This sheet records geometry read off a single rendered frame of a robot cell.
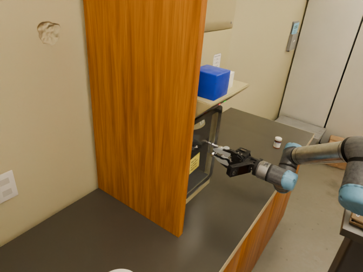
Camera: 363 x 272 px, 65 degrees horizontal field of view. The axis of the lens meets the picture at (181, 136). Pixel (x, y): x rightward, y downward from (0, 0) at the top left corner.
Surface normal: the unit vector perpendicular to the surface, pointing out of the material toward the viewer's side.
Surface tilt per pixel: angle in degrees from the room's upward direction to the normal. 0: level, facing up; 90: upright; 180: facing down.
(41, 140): 90
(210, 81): 90
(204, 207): 0
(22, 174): 90
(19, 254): 0
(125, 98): 90
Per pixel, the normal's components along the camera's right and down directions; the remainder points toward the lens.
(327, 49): -0.58, 0.35
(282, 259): 0.07, -0.88
